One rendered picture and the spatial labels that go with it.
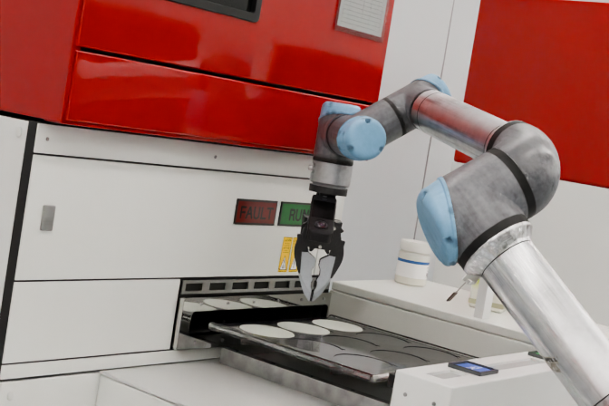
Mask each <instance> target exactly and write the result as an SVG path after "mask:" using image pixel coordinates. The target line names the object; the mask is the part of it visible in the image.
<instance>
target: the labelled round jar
mask: <svg viewBox="0 0 609 406"><path fill-rule="evenodd" d="M400 248H401V250H400V251H399V255H398V260H397V266H396V271H395V277H394V280H395V282H397V283H400V284H403V285H411V286H420V287H423V286H425V285H426V281H427V276H428V271H429V265H430V253H431V248H430V246H429V244H428V242H424V241H420V240H414V239H406V238H403V239H401V244H400Z"/></svg>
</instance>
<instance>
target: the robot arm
mask: <svg viewBox="0 0 609 406"><path fill-rule="evenodd" d="M415 129H418V130H420V131H423V132H424V133H426V134H428V135H430V136H431V137H433V138H435V139H437V140H439V141H441V142H443V143H445V144H447V145H449V146H451V147H452V148H454V149H455V150H458V151H460V152H462V153H464V154H466V155H468V156H470V157H471V158H472V160H470V161H469V162H467V163H465V164H463V165H462V166H460V167H458V168H457V169H454V170H453V171H452V172H450V173H448V174H446V175H445V176H443V177H442V176H440V177H438V178H437V180H436V181H434V182H433V183H431V184H429V186H427V187H426V188H424V189H422V190H421V191H420V193H419V195H418V197H417V201H416V208H417V214H418V218H419V221H420V226H421V229H422V231H423V234H424V236H425V237H426V240H427V242H428V244H429V246H430V248H431V250H432V252H433V253H434V255H435V256H436V257H437V258H438V259H439V261H440V262H441V263H442V264H443V265H445V266H454V265H456V264H457V263H458V264H459V265H460V266H461V268H462V269H463V270H464V272H465V273H466V274H467V275H469V276H480V277H482V278H483V279H484V280H485V282H486V283H487V284H488V286H489V287H490V289H491V290H492V291H493V293H494V294H495V295H496V297H497V298H498V300H499V301H500V302H501V304H503V305H504V307H505V308H506V309H507V311H508V312H509V314H510V315H511V316H512V318H513V319H514V320H515V322H516V323H517V325H518V326H519V327H520V329H521V330H522V331H523V333H524V334H525V335H526V337H527V338H528V340H529V341H530V342H531V343H532V344H533V345H534V347H535V348H536V350H537V351H538V352H539V354H540V355H541V356H542V358H543V359H544V360H545V362H546V363H547V365H548V366H549V367H550V369H551V370H552V371H553V373H554V374H555V375H556V377H557V378H558V380H559V381H560V382H561V383H562V384H563V385H564V387H565V388H566V390H567V391H568V392H569V394H570V395H571V396H572V398H573V399H574V400H575V402H576V403H577V405H578V406H609V340H608V339H607V337H606V336H605V335H604V333H603V332H602V331H601V329H600V328H599V327H598V326H597V324H596V323H595V321H594V320H593V319H592V318H591V316H590V315H589V314H588V313H587V311H586V310H585V309H584V308H583V307H582V306H581V304H580V303H579V302H578V301H577V299H576V298H575V296H574V295H573V294H572V293H571V291H570V290H569V289H568V287H567V286H566V285H565V283H564V282H563V281H562V280H561V278H560V277H559V276H558V274H557V273H556V272H555V270H554V269H553V268H552V267H551V265H549V264H548V262H547V261H546V260H545V258H544V257H543V256H542V255H541V253H540V252H539V251H538V249H537V248H536V247H535V245H534V244H533V243H532V241H531V236H532V228H533V226H532V224H531V223H530V222H529V219H530V218H531V217H533V216H534V215H536V214H537V213H539V212H540V211H541V210H543V209H544V208H545V207H546V206H547V205H548V204H549V202H550V201H551V200H552V198H553V196H554V195H555V193H556V190H557V187H558V184H559V180H560V160H559V157H558V153H557V151H556V148H555V146H554V144H553V143H552V141H551V140H550V139H549V138H548V137H547V136H546V135H545V133H544V132H543V131H541V130H540V129H538V128H536V127H534V126H532V125H530V124H528V123H526V122H523V121H509V122H507V121H504V120H501V119H500V118H498V117H496V116H493V115H491V114H489V113H487V112H485V111H482V110H480V109H478V108H475V107H473V106H471V105H469V104H466V103H465V102H463V101H459V100H457V99H455V98H453V97H451V93H450V90H449V88H448V86H447V84H446V83H445V82H444V81H443V80H442V79H441V78H440V77H439V76H438V75H436V74H434V73H430V74H427V75H425V76H423V77H421V78H419V79H415V80H414V81H412V82H411V83H410V84H408V85H406V86H404V87H402V88H401V89H399V90H398V91H396V92H394V93H392V94H390V95H388V96H386V97H385V98H383V99H381V100H379V101H377V102H375V103H374V104H372V105H370V106H368V107H366V108H364V109H363V110H361V108H360V107H359V106H356V105H351V104H345V103H340V102H333V101H326V102H324V103H323V105H322V109H321V113H320V117H319V118H318V128H317V133H316V139H315V145H314V156H313V164H314V165H308V169H309V170H312V172H311V174H310V181H312V182H313V183H310V185H309V190H310V191H313V192H316V195H313V196H312V201H311V207H310V213H309V215H305V214H303V220H302V226H301V232H300V234H297V240H296V242H295V249H294V255H295V262H296V267H297V271H298V275H299V278H300V282H301V286H302V289H303V292H304V295H305V297H306V298H307V300H308V301H312V302H313V301H314V300H315V299H316V298H317V297H319V296H320V295H321V293H322V292H323V291H324V289H325V288H326V287H327V286H328V284H329V282H330V281H331V279H332V278H333V277H334V274H335V273H336V271H337V270H338V268H339V266H340V265H341V263H342V261H343V247H344V244H345V241H342V238H341V233H343V230H342V225H343V223H342V221H341V220H339V219H335V211H336V203H337V199H336V196H341V197H347V191H348V189H347V188H349V187H350V184H351V178H352V172H353V161H354V160H359V161H361V160H372V159H374V158H376V157H377V156H378V155H380V154H381V152H382V150H383V149H384V147H385V146H386V145H388V144H389V143H391V142H393V141H395V140H397V139H398V138H400V137H402V136H403V135H405V134H407V133H409V132H410V131H413V130H415ZM308 247H309V249H308ZM315 248H317V249H323V250H324V251H325V253H326V254H327V256H323V257H321V258H320V259H319V264H318V265H319V269H320V271H319V275H318V276H317V278H316V285H315V287H314V290H313V292H312V287H311V283H312V281H313V277H312V269H313V268H314V265H315V257H314V256H313V255H312V254H311V253H309V251H313V250H314V249H315ZM329 250H331V251H330V253H329Z"/></svg>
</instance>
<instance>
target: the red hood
mask: <svg viewBox="0 0 609 406"><path fill-rule="evenodd" d="M393 6H394V0H0V111H7V112H11V113H16V114H21V115H25V116H30V117H35V118H39V119H43V120H44V121H50V122H55V123H60V124H66V125H74V126H82V127H89V128H97V129H105V130H112V131H127V132H134V133H141V134H149V135H157V136H164V137H171V138H180V139H187V140H201V141H209V142H216V143H224V144H231V145H239V146H247V147H254V148H262V149H270V150H283V151H292V152H299V153H306V154H314V145H315V139H316V133H317V128H318V118H319V117H320V113H321V109H322V105H323V103H324V102H340V103H345V104H351V105H356V106H359V107H360V108H361V110H363V109H364V108H366V107H368V106H370V105H372V104H374V103H375V102H377V101H378V100H379V94H380V89H381V83H382V72H383V66H384V61H385V55H386V50H387V44H388V39H389V33H390V28H391V22H392V12H393Z"/></svg>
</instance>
